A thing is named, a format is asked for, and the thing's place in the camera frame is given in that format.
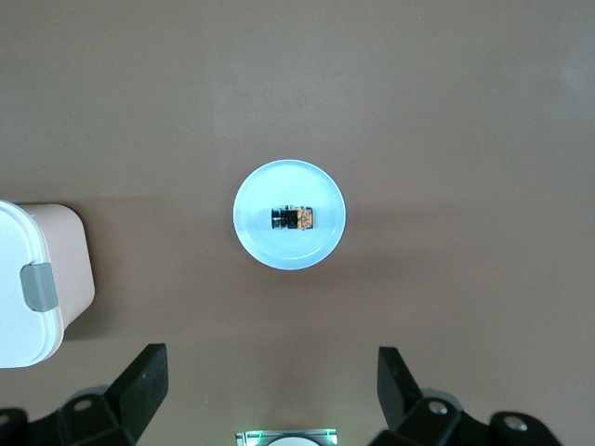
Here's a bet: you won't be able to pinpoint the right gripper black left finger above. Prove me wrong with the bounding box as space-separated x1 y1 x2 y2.
0 343 168 446

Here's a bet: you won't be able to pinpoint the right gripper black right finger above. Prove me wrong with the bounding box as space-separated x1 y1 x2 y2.
371 346 572 446

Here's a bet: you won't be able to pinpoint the white lidded box grey latches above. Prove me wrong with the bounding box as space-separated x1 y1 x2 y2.
0 199 97 371

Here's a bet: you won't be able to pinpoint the light blue round plate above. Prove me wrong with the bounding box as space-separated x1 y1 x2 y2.
231 159 348 271

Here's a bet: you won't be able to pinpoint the orange and black switch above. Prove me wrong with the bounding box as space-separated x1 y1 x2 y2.
271 203 316 232

